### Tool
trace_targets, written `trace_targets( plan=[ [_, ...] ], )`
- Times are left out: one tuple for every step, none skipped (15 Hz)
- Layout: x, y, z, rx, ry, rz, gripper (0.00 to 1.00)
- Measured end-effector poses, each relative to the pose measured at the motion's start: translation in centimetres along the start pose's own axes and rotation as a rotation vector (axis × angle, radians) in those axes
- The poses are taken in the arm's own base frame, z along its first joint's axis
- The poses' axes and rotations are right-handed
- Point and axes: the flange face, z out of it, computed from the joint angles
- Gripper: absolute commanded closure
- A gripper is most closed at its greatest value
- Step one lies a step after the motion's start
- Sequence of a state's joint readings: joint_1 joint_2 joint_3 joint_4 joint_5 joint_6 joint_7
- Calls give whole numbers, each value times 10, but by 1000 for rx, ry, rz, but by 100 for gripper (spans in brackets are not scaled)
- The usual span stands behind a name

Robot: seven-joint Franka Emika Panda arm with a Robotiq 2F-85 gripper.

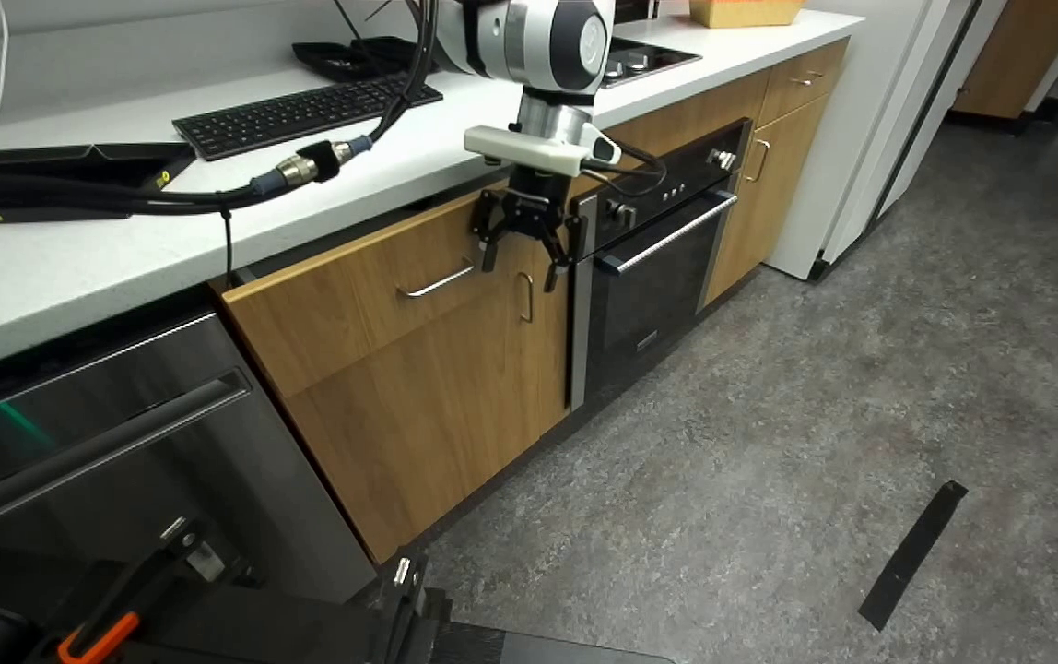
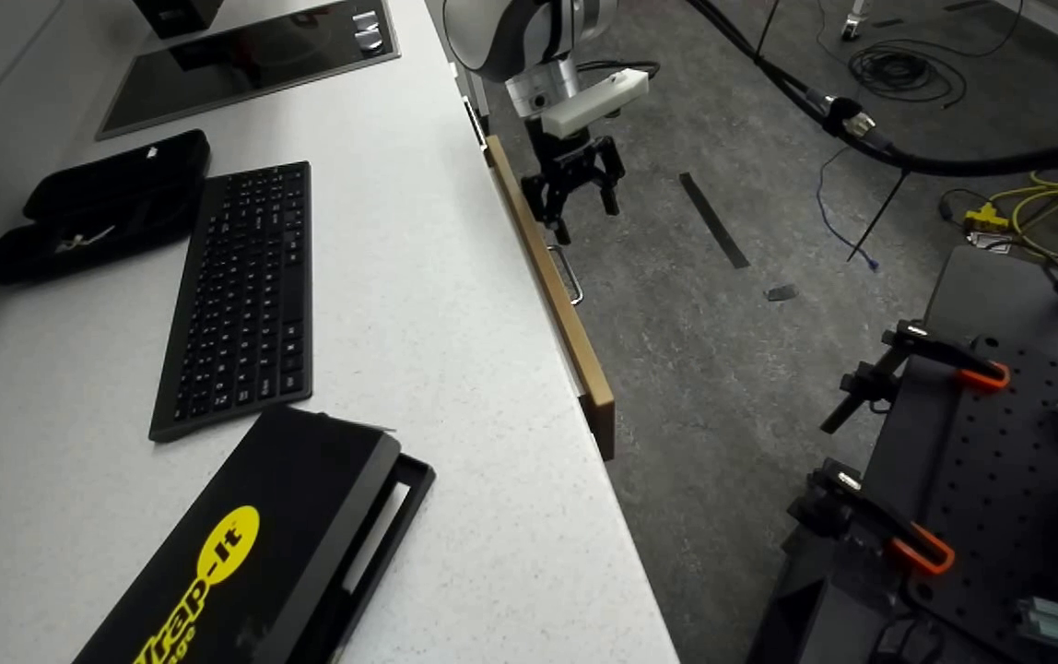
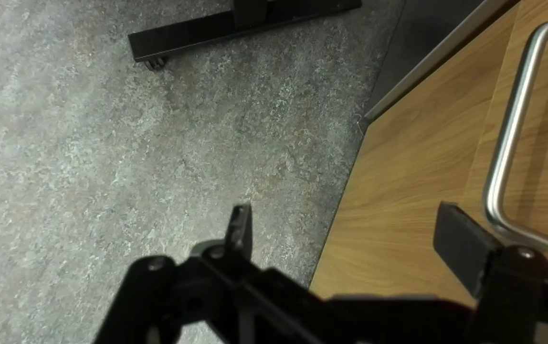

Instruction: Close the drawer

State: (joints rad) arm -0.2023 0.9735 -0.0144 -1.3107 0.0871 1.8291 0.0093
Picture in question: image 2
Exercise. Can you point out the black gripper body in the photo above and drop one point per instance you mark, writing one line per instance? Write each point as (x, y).
(560, 153)

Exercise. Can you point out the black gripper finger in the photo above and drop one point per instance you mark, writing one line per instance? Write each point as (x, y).
(609, 177)
(546, 207)

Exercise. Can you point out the wooden front white drawer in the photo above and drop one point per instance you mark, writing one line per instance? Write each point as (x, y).
(559, 298)

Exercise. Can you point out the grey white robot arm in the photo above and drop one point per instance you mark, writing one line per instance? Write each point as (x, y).
(514, 30)

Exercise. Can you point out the black keyboard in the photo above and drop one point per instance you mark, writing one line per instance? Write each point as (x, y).
(238, 302)

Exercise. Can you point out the black induction cooktop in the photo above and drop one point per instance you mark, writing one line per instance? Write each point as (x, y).
(244, 61)

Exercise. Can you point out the black clamp with orange grip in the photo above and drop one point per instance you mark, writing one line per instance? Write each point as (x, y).
(918, 356)
(872, 519)

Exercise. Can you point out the black appliance on counter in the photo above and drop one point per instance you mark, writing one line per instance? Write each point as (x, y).
(177, 14)

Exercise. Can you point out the black box with yellow print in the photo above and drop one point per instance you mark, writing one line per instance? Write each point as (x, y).
(255, 540)

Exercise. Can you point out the black perforated table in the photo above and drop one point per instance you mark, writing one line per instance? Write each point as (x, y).
(991, 482)

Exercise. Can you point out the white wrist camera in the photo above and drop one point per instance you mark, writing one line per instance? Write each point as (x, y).
(593, 100)

